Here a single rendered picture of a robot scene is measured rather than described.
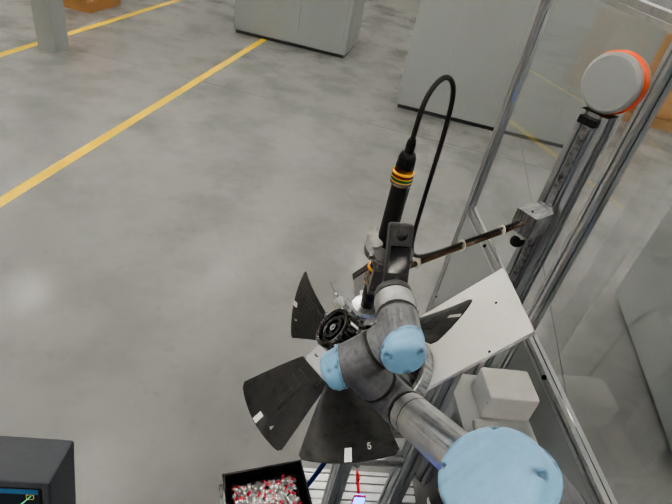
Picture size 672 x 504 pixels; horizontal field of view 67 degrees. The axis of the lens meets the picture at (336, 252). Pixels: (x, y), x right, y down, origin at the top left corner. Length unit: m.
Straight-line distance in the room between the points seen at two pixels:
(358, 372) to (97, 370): 2.14
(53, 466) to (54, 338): 2.02
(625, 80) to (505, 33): 5.01
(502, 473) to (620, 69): 1.14
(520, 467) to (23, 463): 0.87
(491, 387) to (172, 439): 1.50
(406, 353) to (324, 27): 7.62
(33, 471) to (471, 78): 6.07
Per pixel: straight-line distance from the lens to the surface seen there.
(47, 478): 1.11
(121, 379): 2.85
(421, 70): 6.58
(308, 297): 1.60
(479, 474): 0.60
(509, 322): 1.43
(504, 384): 1.79
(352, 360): 0.90
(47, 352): 3.05
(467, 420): 1.79
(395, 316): 0.88
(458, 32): 6.47
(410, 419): 0.91
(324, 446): 1.24
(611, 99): 1.53
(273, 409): 1.49
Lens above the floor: 2.18
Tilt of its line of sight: 36 degrees down
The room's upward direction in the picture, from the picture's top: 12 degrees clockwise
